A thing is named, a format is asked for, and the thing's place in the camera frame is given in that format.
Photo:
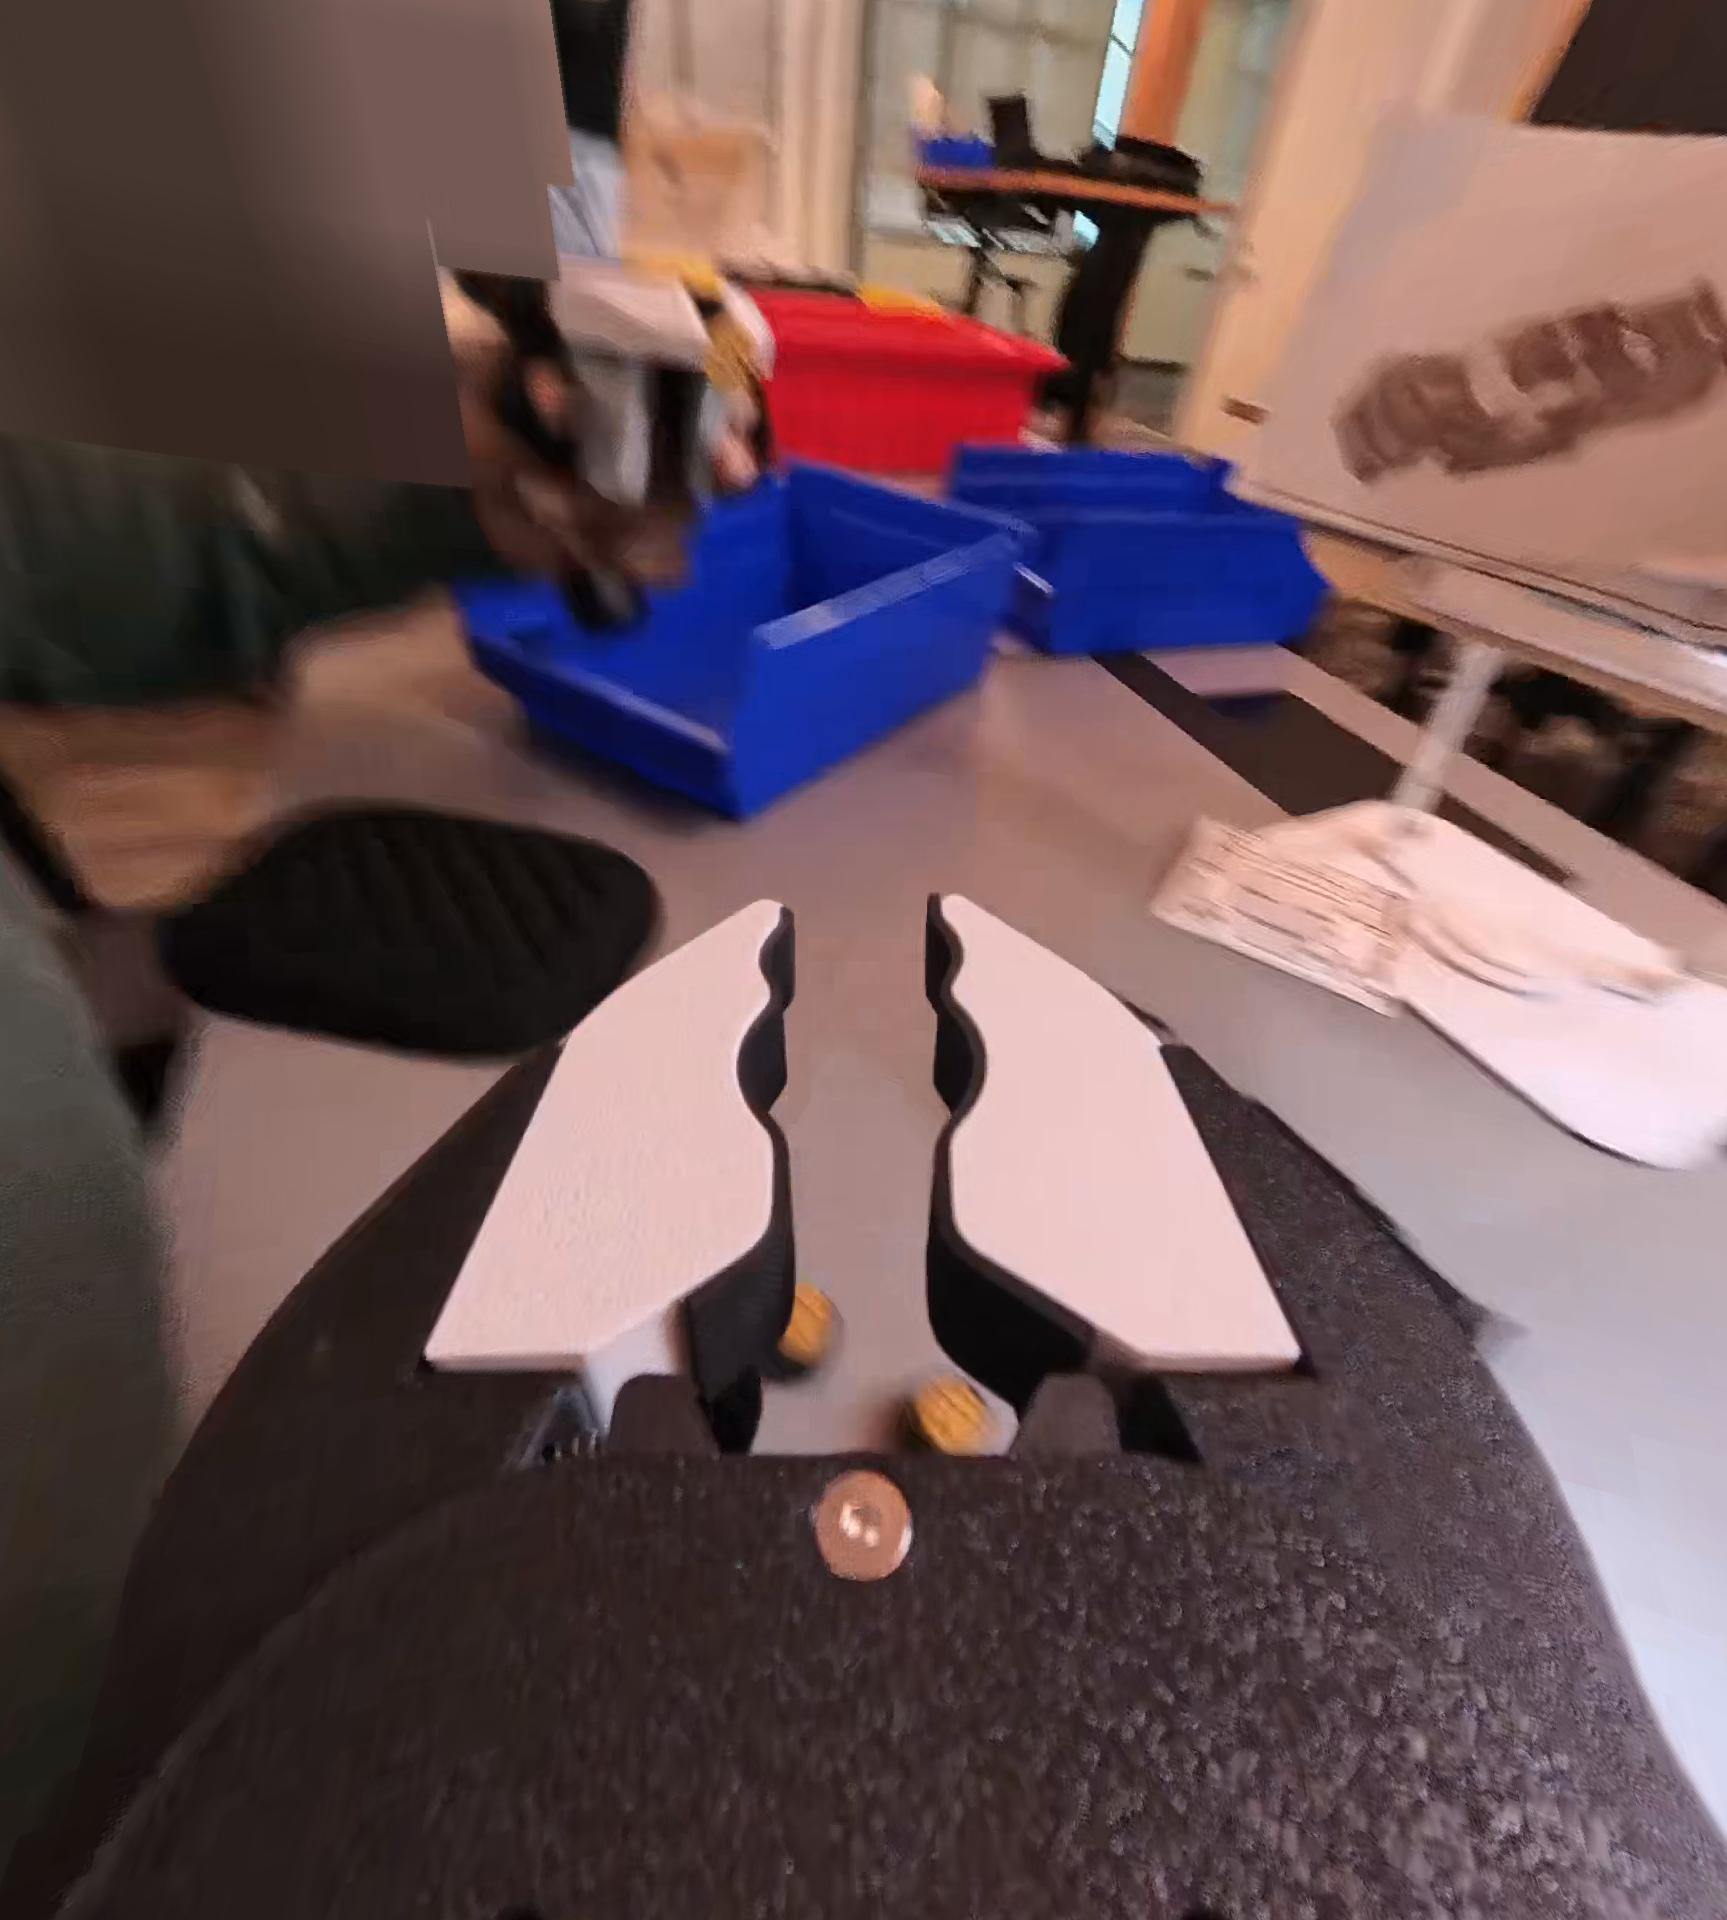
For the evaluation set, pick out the lego instruction booklet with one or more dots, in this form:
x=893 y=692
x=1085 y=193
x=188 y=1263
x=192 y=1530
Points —
x=1524 y=332

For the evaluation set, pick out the red storage bin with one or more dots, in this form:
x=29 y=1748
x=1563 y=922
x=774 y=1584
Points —
x=910 y=377

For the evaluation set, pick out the blue storage bin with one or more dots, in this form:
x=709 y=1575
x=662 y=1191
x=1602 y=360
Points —
x=1164 y=555
x=803 y=646

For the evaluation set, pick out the white sticker sheet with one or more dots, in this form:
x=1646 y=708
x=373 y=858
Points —
x=1285 y=901

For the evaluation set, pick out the white booklet stand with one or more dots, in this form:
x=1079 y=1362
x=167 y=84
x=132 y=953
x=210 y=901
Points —
x=1644 y=1020

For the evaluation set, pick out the person's left forearm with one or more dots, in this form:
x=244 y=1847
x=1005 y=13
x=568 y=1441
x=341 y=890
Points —
x=175 y=570

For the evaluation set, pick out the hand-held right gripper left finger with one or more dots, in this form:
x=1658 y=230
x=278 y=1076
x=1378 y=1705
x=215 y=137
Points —
x=624 y=1186

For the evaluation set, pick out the black dimpled wrist rest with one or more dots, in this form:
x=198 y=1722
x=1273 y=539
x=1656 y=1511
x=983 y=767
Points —
x=414 y=930

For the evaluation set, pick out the black lego wheel gold hub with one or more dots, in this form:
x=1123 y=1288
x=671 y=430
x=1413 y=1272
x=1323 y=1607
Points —
x=952 y=1414
x=809 y=1326

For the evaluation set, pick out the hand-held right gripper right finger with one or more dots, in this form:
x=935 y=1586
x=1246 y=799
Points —
x=1102 y=1186

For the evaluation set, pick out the wooden standing desk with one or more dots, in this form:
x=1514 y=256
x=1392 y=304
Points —
x=1074 y=198

